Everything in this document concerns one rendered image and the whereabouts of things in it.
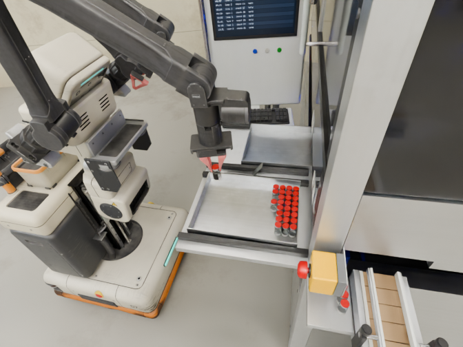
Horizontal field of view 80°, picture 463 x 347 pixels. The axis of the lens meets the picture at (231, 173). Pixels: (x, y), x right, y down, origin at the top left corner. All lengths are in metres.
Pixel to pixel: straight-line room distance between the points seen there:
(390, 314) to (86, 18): 0.86
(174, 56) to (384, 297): 0.71
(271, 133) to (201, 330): 1.11
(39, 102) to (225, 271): 1.39
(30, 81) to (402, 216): 0.83
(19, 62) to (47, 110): 0.12
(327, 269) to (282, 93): 1.12
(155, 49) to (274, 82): 1.08
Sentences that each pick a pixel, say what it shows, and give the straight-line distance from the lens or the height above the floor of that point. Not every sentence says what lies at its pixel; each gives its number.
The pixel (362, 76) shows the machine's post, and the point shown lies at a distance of 0.43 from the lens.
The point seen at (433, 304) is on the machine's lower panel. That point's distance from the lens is 0.99.
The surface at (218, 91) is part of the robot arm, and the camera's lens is 0.61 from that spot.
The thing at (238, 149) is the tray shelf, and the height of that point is 0.88.
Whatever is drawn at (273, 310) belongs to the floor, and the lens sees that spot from 1.72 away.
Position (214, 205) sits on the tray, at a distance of 0.97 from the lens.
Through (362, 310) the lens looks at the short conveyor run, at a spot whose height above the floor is 0.93.
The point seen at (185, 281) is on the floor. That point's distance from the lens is 1.84.
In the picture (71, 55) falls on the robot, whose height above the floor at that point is 1.35.
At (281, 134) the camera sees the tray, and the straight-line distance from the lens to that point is 1.26.
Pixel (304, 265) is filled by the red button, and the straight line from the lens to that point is 0.69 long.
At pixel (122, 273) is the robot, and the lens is 1.65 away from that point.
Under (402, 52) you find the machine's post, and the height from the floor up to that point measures 1.48.
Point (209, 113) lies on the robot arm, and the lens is 0.61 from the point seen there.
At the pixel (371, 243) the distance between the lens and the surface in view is 0.71.
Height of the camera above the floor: 1.62
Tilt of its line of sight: 43 degrees down
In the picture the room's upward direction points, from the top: 6 degrees counter-clockwise
